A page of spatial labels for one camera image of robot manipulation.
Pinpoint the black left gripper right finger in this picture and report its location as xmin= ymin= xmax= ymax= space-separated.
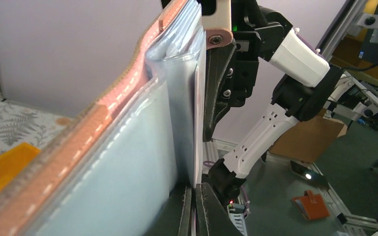
xmin=195 ymin=183 xmax=241 ymax=236

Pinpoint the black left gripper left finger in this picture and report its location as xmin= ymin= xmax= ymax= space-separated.
xmin=144 ymin=183 xmax=192 ymax=236

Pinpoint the floral tablecloth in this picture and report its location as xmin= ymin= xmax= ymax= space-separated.
xmin=0 ymin=98 xmax=71 ymax=154

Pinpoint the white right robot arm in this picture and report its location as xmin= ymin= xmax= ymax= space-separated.
xmin=201 ymin=0 xmax=344 ymax=206

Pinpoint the orange plastic clip part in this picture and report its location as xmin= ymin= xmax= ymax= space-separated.
xmin=291 ymin=190 xmax=330 ymax=221

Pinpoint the brown cardboard box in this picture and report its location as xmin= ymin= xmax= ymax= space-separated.
xmin=269 ymin=109 xmax=348 ymax=163

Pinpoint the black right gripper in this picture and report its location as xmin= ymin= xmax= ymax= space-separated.
xmin=203 ymin=31 xmax=261 ymax=142

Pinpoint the orange storage bin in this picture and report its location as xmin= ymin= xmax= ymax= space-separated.
xmin=0 ymin=143 xmax=40 ymax=191

